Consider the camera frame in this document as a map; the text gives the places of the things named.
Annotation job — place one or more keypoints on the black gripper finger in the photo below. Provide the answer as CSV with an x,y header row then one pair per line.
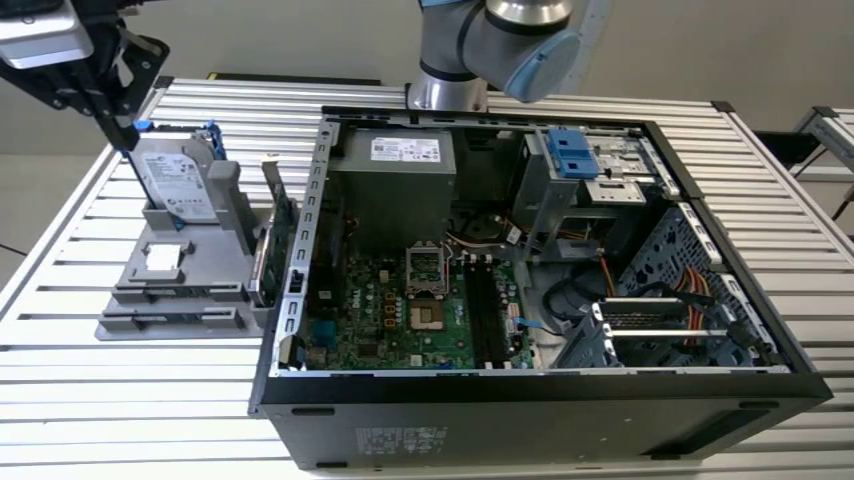
x,y
147,75
67,95

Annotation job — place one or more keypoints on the dark blue RAM stick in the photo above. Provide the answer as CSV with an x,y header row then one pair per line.
x,y
174,318

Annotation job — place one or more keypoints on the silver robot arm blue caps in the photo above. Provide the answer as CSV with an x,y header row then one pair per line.
x,y
454,40

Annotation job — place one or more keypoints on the hard disk in blue carrier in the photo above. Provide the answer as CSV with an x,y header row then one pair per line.
x,y
174,175

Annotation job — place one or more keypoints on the silver CPU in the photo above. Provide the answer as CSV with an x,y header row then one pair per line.
x,y
162,257

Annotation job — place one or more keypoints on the green graphics card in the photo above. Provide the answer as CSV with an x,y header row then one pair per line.
x,y
281,235

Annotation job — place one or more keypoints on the grey plastic parts rack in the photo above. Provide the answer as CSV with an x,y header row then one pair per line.
x,y
207,260

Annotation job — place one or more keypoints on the grey power supply unit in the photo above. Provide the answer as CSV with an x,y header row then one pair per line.
x,y
394,200

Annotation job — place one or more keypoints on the black expansion slot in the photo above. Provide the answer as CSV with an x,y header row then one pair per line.
x,y
326,280

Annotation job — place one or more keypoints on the blue expansion slot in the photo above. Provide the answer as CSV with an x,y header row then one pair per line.
x,y
322,335

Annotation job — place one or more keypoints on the green motherboard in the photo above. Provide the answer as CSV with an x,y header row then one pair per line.
x,y
374,320

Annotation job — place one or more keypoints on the CPU socket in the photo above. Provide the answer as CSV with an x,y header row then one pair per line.
x,y
428,315

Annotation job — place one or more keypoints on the blue plastic drive latch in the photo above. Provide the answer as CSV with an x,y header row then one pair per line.
x,y
570,150

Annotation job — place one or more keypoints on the metal drive cage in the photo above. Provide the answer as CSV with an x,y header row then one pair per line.
x,y
601,195

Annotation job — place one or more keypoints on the black open PC case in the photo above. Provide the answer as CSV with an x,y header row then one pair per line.
x,y
534,425

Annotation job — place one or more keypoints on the metal disk bay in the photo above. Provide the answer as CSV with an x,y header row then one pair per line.
x,y
650,332

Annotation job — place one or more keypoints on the black rectangular block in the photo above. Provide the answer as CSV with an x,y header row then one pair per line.
x,y
784,147

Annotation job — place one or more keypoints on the aluminium slat side table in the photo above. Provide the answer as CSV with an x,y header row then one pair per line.
x,y
831,130

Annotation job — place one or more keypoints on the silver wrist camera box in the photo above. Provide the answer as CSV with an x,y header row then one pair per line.
x,y
41,35

